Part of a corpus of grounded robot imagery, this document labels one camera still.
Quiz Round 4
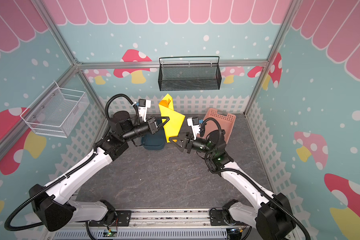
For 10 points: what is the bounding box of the black wire mesh basket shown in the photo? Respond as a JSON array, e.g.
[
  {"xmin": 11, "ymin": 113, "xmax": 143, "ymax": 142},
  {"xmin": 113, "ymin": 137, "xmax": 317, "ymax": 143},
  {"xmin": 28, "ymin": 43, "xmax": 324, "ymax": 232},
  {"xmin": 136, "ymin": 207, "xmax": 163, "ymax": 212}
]
[{"xmin": 158, "ymin": 56, "xmax": 222, "ymax": 91}]

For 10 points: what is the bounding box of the yellow paper napkin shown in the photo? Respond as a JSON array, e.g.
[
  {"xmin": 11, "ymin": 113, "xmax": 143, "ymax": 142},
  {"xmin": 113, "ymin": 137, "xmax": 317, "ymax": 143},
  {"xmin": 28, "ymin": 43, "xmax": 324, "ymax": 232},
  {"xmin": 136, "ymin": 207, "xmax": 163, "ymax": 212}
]
[{"xmin": 159, "ymin": 94, "xmax": 185, "ymax": 143}]

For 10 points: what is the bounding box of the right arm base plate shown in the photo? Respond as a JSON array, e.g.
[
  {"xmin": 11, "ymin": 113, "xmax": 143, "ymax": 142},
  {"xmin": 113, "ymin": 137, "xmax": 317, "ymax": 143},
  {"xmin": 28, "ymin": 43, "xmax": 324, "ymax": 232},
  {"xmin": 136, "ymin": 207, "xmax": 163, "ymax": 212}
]
[{"xmin": 209, "ymin": 208, "xmax": 247, "ymax": 226}]

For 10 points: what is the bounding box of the white slotted cable duct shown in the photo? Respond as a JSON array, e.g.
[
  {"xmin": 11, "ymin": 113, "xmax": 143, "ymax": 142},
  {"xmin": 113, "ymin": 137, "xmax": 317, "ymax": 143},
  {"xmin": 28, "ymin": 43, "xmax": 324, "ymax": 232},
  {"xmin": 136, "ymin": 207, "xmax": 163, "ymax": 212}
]
[{"xmin": 52, "ymin": 229, "xmax": 229, "ymax": 240}]

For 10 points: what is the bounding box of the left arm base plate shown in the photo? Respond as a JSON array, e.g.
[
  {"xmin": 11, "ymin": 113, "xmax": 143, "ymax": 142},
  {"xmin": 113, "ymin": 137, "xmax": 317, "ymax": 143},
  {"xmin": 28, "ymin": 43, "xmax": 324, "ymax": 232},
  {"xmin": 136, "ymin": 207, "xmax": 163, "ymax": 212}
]
[{"xmin": 89, "ymin": 210, "xmax": 132, "ymax": 227}]

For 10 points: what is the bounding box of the dark teal plastic tub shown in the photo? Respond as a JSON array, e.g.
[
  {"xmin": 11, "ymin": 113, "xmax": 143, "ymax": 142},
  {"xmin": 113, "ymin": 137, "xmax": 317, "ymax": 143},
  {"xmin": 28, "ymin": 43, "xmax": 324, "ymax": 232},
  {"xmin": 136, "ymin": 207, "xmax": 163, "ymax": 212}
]
[{"xmin": 141, "ymin": 128, "xmax": 167, "ymax": 151}]

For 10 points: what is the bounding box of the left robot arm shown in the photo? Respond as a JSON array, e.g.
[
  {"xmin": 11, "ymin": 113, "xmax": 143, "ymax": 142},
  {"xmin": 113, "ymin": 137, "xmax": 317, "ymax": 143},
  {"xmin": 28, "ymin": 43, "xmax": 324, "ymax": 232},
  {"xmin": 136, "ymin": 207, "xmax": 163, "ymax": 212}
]
[{"xmin": 4, "ymin": 94, "xmax": 170, "ymax": 232}]

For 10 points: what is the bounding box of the pink perforated plastic basket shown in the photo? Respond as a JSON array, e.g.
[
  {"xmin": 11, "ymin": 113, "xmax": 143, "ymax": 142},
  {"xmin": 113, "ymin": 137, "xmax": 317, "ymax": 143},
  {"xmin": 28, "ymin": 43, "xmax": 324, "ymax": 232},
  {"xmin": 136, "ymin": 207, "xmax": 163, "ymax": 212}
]
[{"xmin": 203, "ymin": 108, "xmax": 236, "ymax": 143}]

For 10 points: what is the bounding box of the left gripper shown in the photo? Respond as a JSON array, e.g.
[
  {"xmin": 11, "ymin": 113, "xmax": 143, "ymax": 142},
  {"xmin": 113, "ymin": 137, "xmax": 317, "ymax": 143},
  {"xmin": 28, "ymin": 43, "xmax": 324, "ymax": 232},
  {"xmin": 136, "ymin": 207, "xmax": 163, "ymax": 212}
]
[{"xmin": 122, "ymin": 116, "xmax": 170, "ymax": 142}]

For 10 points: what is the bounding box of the aluminium front rail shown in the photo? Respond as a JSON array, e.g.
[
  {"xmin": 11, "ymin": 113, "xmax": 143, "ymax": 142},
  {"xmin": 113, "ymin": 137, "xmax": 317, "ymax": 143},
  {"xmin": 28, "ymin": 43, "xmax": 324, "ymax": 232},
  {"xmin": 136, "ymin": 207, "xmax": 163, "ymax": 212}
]
[{"xmin": 44, "ymin": 207, "xmax": 295, "ymax": 230}]

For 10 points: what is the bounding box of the white wire mesh basket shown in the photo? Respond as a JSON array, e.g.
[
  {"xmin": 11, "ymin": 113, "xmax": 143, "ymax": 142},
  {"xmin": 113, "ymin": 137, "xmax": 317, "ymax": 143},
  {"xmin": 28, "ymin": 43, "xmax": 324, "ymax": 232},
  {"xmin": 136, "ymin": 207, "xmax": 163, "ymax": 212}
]
[{"xmin": 20, "ymin": 82, "xmax": 90, "ymax": 138}]

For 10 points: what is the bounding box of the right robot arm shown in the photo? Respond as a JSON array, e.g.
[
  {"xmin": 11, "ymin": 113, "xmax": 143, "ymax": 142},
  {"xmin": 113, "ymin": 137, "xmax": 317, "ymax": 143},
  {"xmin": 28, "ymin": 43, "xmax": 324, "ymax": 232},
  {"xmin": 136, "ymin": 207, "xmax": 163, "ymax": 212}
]
[{"xmin": 169, "ymin": 118, "xmax": 311, "ymax": 240}]

